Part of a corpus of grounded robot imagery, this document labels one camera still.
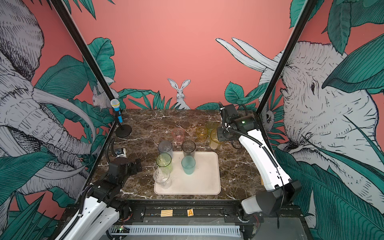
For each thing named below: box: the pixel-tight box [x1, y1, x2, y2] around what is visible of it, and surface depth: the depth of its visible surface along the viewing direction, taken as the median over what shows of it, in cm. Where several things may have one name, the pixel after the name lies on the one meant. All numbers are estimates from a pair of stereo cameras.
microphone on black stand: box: [110, 99, 132, 139], surface depth 106 cm
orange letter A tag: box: [187, 209, 194, 217], surface depth 76 cm
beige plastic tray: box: [154, 151, 221, 196], surface depth 88 cm
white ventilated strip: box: [109, 225, 241, 237], surface depth 71 cm
